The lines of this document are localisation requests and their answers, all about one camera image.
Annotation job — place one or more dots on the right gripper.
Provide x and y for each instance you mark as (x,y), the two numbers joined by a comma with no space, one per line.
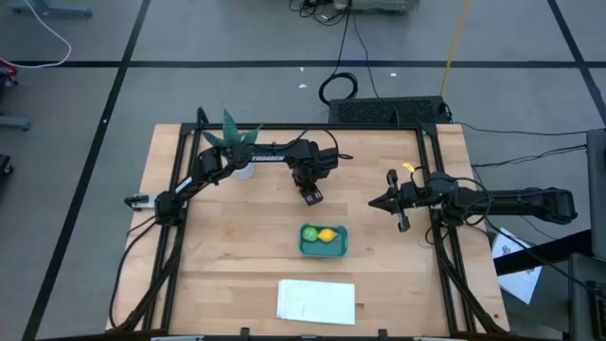
(412,195)

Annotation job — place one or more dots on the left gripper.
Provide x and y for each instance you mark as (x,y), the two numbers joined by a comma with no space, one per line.
(310,168)

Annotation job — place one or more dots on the green toy cabbage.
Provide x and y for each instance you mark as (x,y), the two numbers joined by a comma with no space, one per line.
(310,234)

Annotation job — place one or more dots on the yellow toy lemon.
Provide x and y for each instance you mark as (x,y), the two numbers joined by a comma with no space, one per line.
(327,235)

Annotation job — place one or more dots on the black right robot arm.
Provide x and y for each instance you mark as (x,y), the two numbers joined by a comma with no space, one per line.
(521,201)

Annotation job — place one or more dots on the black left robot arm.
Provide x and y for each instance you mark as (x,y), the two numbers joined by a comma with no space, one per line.
(203,173)

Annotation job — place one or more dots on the teal plastic bin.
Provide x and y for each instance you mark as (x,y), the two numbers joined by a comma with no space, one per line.
(326,250)

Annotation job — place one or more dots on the potted artificial snake plant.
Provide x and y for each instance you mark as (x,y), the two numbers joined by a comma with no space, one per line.
(232,128)

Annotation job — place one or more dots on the black perforated computer case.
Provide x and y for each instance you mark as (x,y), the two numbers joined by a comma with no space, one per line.
(388,111)

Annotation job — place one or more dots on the white folded cloth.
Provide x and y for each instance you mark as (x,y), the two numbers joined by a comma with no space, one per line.
(316,302)

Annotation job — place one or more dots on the white paper sheet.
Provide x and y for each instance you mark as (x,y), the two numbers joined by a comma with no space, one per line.
(518,284)

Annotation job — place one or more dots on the black beam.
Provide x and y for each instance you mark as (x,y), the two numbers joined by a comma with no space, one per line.
(544,253)

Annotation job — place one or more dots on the grey equipment cart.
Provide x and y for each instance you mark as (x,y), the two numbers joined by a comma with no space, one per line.
(374,5)

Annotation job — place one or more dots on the grey cabinet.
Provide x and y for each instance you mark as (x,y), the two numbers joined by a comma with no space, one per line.
(597,189)

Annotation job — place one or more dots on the dark grey box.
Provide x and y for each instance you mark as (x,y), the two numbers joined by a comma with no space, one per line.
(587,303)

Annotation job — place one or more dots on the grey furniture foot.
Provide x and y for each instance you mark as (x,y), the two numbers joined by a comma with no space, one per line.
(47,8)

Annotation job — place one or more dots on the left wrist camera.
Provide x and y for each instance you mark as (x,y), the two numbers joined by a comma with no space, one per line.
(313,196)

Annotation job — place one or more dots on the black aluminium table frame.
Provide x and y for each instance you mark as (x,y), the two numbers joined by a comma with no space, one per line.
(379,126)

